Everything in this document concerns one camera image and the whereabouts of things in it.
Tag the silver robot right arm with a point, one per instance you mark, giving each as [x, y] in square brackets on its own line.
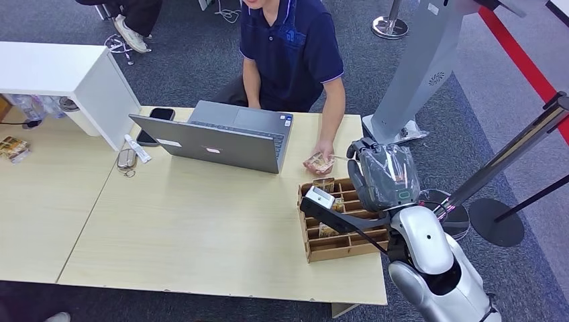
[422, 235]

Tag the small white tube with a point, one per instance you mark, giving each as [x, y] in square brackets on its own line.
[138, 149]

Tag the person's left hand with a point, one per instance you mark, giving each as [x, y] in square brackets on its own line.
[323, 149]

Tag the red barrier belt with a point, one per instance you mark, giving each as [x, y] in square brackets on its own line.
[520, 58]

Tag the grey kiosk stand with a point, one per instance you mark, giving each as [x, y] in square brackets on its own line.
[418, 66]

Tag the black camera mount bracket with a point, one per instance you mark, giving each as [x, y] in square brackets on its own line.
[338, 220]

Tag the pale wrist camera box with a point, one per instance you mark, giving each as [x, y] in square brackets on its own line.
[320, 197]

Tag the black smartphone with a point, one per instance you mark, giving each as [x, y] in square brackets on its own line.
[162, 113]

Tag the chrome stanchion with domed base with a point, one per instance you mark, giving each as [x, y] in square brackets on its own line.
[390, 27]

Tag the chrome stanchion with mirrored base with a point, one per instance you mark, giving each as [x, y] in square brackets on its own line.
[502, 157]

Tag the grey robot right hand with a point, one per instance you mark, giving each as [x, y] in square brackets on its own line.
[386, 177]

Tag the grey laptop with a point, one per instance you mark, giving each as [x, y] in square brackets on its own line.
[213, 146]

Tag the black stanchion with disc base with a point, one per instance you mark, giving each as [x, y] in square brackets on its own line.
[495, 222]

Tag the white round container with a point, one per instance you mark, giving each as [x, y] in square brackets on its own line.
[86, 122]

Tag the white shelf unit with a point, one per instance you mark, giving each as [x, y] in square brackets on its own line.
[53, 66]

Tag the cardboard card organizer box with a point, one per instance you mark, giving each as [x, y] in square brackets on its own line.
[342, 250]

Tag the person's right forearm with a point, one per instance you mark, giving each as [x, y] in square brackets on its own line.
[252, 86]

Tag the clear plastic bottle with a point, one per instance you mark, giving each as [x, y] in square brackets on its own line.
[54, 106]
[29, 106]

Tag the white shoe tip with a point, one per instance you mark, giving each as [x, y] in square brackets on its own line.
[60, 317]

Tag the brown cardboard box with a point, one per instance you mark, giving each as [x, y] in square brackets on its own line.
[4, 108]

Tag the person's left forearm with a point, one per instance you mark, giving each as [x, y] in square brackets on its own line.
[331, 115]

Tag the seated person in background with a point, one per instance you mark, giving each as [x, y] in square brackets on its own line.
[142, 17]

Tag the brown snack packet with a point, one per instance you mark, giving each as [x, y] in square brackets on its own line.
[13, 148]

